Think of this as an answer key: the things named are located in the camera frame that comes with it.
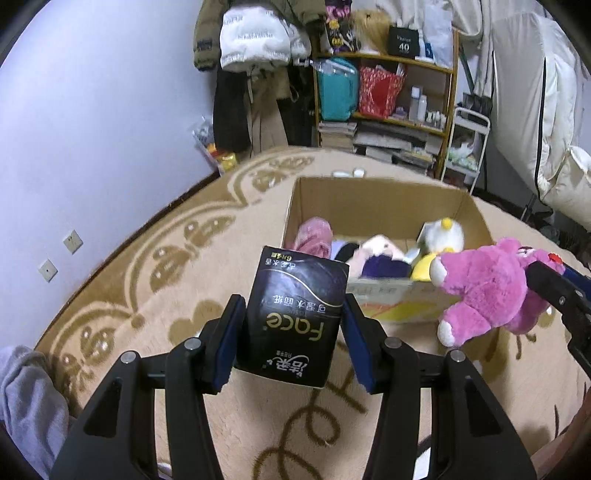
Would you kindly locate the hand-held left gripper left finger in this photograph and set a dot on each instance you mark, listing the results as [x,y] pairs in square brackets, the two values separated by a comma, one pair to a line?
[226,344]

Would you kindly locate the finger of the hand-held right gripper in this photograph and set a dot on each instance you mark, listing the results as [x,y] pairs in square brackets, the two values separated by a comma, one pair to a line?
[579,275]
[558,288]

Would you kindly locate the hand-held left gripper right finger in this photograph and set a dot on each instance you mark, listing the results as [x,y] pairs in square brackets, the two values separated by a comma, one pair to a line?
[358,350]

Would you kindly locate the pink bear plush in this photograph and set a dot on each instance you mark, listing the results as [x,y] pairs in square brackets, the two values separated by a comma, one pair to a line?
[489,288]

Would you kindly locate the black tissue pack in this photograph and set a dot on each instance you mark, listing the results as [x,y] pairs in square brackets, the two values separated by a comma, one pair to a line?
[291,318]

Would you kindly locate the purple plush toy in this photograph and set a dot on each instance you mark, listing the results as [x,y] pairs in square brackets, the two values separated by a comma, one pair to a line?
[383,263]

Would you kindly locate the pink cloth item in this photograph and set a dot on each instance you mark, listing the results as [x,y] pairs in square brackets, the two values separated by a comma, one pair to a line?
[316,235]

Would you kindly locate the brown cardboard box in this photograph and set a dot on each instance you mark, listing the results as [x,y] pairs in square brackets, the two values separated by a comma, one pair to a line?
[461,207]

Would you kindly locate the white fluffy plush toy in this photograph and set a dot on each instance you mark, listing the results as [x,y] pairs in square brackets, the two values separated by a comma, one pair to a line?
[443,235]

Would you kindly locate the black stand legs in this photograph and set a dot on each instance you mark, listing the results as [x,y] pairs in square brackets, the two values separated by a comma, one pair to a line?
[538,214]

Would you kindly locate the white trolley cart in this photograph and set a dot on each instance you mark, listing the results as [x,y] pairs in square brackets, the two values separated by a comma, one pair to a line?
[480,124]

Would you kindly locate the cream quilt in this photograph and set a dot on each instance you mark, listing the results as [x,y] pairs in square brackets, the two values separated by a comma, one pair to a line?
[545,92]

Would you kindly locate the grey clothing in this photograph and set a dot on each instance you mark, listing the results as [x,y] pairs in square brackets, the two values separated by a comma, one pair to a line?
[30,397]

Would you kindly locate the clear bag of small items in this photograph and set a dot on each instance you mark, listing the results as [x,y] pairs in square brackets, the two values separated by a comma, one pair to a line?
[207,138]

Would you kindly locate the untidy pile of books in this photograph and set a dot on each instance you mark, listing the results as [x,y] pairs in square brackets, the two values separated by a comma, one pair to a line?
[399,145]

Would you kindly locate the neat stack of books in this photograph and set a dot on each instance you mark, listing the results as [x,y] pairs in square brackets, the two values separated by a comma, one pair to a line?
[337,136]

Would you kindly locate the beige hanging trousers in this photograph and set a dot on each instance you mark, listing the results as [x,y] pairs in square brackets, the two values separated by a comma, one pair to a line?
[265,120]

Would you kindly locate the black hanging garment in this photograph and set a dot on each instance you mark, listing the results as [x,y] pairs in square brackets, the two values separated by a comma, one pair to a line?
[231,110]

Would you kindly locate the white lotion bottle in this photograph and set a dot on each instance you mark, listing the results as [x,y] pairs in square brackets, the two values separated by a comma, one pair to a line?
[415,104]

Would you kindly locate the wooden shelf rack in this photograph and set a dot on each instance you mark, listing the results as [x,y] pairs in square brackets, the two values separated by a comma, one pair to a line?
[436,68]

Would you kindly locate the teal bag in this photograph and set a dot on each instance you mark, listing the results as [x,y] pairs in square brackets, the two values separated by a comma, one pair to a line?
[339,94]

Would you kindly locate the red gift bag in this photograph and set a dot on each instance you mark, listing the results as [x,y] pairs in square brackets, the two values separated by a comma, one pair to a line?
[379,92]

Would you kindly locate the white plastic bag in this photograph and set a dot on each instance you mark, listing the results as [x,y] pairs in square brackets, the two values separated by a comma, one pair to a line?
[436,37]

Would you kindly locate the black box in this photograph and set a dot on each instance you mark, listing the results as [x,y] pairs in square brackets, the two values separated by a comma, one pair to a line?
[405,42]

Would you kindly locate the white puffer jacket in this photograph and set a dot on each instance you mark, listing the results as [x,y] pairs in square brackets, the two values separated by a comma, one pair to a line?
[251,41]

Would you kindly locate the olive hooded jacket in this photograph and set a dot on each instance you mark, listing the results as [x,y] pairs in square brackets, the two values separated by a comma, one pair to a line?
[207,27]

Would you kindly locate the colourful printed bag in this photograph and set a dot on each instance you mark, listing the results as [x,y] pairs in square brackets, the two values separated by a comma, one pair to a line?
[340,30]

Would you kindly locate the blonde wig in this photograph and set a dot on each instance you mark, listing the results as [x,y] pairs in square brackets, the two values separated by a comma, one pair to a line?
[369,27]

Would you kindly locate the white wall socket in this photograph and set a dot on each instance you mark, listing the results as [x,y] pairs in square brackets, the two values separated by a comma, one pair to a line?
[47,270]
[72,241]

